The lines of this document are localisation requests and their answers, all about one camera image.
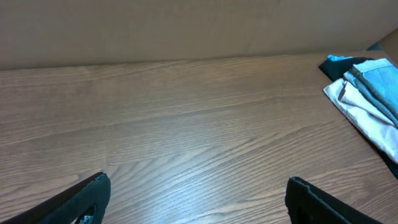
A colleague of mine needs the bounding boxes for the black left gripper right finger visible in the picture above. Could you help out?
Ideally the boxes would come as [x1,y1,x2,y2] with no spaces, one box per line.
[285,177,381,224]

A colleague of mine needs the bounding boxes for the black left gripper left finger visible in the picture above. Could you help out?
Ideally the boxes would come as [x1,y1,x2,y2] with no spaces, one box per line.
[5,172,111,224]

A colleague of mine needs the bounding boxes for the light blue denim shorts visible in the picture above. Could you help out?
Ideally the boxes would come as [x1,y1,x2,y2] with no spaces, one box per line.
[343,58,397,126]

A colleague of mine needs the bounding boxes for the beige folded garment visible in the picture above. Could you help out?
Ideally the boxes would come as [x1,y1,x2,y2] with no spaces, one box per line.
[323,78,397,163]

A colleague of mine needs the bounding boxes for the black folded garment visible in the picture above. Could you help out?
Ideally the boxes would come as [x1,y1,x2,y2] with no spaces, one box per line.
[318,57,397,178]

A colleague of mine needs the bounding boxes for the small blue cloth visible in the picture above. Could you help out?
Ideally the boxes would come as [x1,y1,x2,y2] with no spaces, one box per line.
[326,55,352,62]

